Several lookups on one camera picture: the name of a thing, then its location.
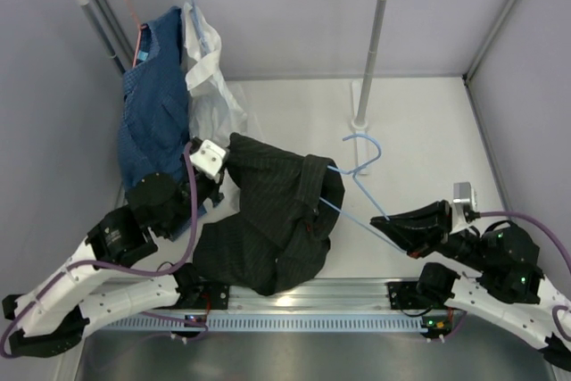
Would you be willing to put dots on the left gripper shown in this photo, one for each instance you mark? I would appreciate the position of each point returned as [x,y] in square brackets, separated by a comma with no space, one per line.
[215,189]

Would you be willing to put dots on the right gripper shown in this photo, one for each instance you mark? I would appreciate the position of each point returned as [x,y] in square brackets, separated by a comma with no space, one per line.
[418,230]

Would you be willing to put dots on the black pinstriped shirt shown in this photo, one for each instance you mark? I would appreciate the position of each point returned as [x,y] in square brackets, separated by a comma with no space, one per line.
[280,237]

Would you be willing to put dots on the blue wire hanger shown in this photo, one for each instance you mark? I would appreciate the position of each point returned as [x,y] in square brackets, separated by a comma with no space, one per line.
[361,189]

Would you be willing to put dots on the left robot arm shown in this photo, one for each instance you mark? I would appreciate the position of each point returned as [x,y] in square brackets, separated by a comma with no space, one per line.
[102,282]

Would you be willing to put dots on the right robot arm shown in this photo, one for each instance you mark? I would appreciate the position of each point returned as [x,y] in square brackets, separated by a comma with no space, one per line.
[510,291]

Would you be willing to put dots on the blue checked shirt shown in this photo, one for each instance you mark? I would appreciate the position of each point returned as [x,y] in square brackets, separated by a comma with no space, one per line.
[154,126]

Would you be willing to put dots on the white shirt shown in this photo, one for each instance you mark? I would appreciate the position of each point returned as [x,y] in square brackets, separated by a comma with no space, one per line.
[217,110]

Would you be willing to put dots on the light blue hanger with shirt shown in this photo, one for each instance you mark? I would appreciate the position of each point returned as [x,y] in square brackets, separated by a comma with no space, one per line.
[202,34]

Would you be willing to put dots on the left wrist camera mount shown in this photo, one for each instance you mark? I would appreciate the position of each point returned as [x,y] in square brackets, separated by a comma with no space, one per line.
[209,158]

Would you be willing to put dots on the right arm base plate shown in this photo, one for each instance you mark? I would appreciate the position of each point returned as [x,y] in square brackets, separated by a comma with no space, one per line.
[438,320]

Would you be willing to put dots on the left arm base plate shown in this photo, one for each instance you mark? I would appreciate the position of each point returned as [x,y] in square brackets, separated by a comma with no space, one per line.
[214,296]

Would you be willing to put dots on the aluminium mounting rail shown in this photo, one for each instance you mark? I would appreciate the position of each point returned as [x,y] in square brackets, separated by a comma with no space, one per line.
[316,295]

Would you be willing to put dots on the slotted cable duct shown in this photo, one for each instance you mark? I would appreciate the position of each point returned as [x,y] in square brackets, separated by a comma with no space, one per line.
[325,323]

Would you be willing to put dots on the pink wire hanger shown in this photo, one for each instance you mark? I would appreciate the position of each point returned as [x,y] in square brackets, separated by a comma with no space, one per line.
[139,26]

